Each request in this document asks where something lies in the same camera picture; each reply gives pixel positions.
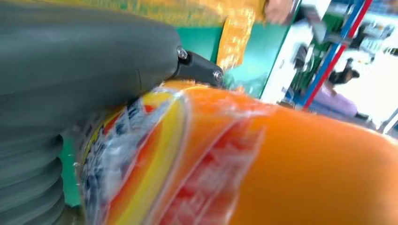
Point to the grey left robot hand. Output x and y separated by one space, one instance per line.
77 62

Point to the orange detergent bottle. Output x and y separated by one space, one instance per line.
280 170

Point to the person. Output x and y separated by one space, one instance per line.
280 11
345 74
335 102

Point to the black tablet on stand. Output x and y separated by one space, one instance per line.
317 24

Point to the yellow plastic sheet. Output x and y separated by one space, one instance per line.
236 37

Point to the white table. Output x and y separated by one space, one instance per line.
280 62

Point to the red bar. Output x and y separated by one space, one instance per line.
342 46

